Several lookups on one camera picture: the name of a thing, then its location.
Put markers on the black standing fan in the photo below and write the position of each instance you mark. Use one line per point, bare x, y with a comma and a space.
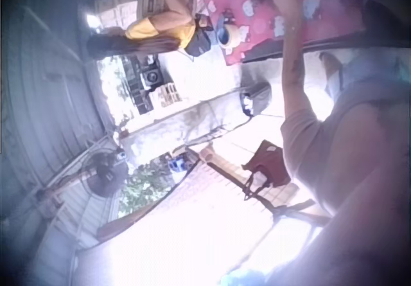
104, 173

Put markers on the grey bag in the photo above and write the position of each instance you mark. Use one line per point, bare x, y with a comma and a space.
258, 99

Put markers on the green plants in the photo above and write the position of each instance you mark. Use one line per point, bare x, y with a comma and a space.
141, 186

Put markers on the black speaker box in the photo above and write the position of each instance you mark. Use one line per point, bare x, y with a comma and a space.
151, 75

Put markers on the person's left hand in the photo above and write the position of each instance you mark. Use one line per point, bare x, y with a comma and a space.
285, 6

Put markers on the blue and white small object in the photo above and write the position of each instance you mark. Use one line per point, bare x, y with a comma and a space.
177, 164

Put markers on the pink tablecloth with white print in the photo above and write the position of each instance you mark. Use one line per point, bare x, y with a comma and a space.
257, 13

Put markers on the wooden slatted bench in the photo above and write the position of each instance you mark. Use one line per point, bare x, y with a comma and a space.
244, 183

